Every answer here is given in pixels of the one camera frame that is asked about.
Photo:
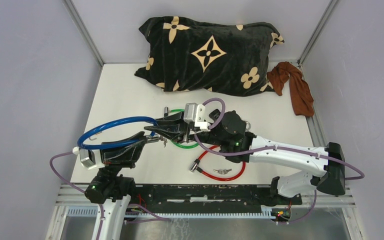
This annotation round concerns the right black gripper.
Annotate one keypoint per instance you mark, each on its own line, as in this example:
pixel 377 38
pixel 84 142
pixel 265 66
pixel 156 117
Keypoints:
pixel 171 127

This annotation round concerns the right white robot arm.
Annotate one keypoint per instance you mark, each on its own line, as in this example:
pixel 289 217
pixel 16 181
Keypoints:
pixel 319 168

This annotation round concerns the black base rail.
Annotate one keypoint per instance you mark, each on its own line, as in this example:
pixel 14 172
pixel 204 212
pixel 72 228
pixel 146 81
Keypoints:
pixel 217 201

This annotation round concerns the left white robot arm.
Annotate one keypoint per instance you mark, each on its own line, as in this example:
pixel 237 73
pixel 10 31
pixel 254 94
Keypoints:
pixel 109 189

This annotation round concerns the green cable lock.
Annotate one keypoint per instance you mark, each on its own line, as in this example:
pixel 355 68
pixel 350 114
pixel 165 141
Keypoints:
pixel 167 111

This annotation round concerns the small brass padlock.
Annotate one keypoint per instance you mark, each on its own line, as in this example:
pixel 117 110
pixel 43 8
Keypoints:
pixel 94 136

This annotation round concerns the black floral pillow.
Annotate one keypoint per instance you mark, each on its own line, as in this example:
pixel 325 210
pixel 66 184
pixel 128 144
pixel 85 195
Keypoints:
pixel 187 55

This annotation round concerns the brown cloth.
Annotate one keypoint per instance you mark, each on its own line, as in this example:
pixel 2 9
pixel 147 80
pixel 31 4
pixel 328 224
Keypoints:
pixel 301 98

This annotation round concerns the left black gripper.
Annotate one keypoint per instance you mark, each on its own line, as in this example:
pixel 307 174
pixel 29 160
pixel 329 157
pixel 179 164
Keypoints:
pixel 122 156

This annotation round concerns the blue cable lock keys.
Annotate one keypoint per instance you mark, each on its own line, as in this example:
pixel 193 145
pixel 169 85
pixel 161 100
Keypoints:
pixel 164 141

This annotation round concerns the small black padlock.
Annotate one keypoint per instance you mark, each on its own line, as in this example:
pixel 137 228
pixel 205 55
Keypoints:
pixel 215 114

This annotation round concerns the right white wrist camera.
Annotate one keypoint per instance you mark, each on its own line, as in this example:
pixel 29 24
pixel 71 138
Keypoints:
pixel 194 116

